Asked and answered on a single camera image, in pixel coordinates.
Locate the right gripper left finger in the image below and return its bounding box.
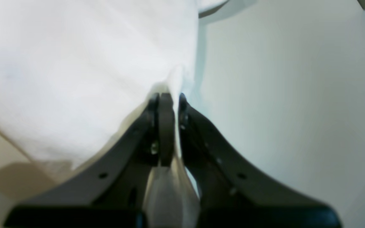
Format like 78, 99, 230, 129
4, 93, 174, 228

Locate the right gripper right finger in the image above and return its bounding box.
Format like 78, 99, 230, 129
178, 94, 342, 228

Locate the white printed t-shirt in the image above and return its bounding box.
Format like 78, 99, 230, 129
0, 0, 230, 228

